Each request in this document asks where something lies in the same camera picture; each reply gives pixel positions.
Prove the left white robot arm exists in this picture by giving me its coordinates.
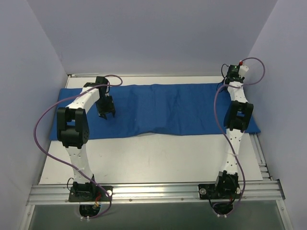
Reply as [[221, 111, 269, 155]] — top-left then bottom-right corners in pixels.
[[57, 76, 116, 201]]

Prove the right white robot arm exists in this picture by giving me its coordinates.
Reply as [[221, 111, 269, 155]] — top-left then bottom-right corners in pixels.
[[213, 61, 254, 198]]

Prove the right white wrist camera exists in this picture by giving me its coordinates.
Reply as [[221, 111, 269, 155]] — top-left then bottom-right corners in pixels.
[[238, 61, 249, 78]]

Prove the back aluminium rail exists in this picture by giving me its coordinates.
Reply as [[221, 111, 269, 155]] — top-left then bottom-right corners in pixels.
[[69, 72, 221, 77]]

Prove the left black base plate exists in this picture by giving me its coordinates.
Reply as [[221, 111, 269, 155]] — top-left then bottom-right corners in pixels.
[[68, 183, 110, 202]]

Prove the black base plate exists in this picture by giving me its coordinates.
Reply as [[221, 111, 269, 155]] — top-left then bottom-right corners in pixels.
[[198, 184, 241, 200], [68, 183, 110, 202]]

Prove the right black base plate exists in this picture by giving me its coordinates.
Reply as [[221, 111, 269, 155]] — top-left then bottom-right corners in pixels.
[[198, 184, 241, 200]]

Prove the front aluminium rail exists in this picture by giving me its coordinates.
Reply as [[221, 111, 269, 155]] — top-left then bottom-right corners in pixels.
[[26, 180, 285, 205]]

